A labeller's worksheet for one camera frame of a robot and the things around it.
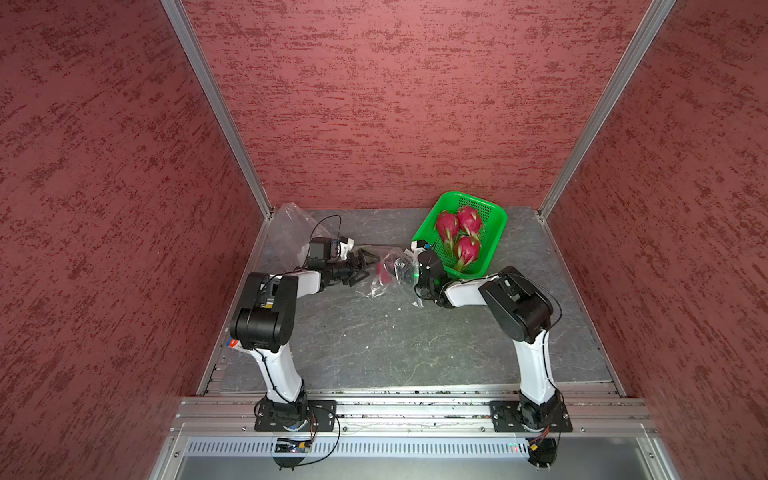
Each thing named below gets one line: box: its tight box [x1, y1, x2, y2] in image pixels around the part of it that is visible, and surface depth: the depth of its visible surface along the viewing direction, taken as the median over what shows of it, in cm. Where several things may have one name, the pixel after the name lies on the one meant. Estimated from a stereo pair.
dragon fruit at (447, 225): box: [436, 210, 459, 244], surface depth 109 cm
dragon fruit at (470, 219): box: [458, 206, 482, 239], surface depth 111 cm
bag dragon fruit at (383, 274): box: [375, 262, 393, 285], surface depth 92 cm
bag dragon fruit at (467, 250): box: [455, 236, 480, 266], surface depth 100 cm
